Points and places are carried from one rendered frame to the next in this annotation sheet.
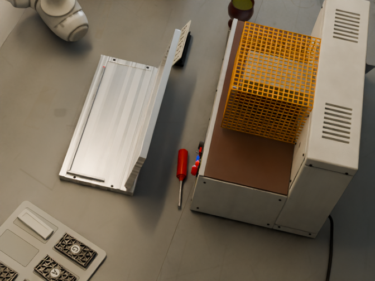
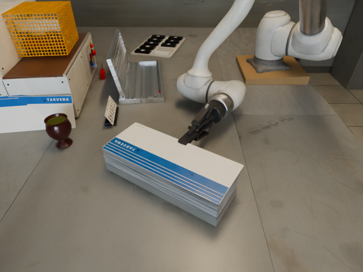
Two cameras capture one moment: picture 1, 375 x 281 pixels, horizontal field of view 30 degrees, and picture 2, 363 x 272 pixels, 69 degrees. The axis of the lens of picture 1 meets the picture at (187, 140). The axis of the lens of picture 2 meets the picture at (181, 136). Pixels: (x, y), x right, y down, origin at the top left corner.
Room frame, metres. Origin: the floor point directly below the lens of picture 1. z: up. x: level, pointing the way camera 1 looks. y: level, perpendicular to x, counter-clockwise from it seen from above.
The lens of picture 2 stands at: (2.41, 0.25, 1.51)
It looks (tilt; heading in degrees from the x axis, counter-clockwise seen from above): 37 degrees down; 172
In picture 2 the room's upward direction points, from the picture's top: straight up
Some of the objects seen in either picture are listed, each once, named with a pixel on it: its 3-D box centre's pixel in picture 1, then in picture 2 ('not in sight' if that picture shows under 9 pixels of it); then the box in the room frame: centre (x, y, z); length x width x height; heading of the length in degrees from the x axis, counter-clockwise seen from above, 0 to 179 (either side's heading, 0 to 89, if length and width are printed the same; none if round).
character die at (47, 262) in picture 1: (54, 273); (147, 47); (0.64, 0.26, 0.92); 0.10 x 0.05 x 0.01; 63
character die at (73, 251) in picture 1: (75, 250); (142, 51); (0.71, 0.22, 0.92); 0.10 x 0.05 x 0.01; 68
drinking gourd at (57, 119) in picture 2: (239, 13); (60, 131); (1.61, -0.08, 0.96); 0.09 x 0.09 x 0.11
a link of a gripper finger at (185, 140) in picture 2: not in sight; (187, 137); (1.76, 0.36, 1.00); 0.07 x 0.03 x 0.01; 140
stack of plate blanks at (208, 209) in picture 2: not in sight; (167, 170); (1.85, 0.28, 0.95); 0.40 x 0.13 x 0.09; 50
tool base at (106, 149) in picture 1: (116, 120); (142, 78); (1.13, 0.21, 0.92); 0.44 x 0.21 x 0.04; 179
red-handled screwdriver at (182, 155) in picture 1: (181, 177); (102, 70); (0.99, 0.00, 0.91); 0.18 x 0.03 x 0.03; 7
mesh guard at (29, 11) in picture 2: (270, 83); (45, 27); (1.16, -0.18, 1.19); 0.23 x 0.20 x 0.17; 179
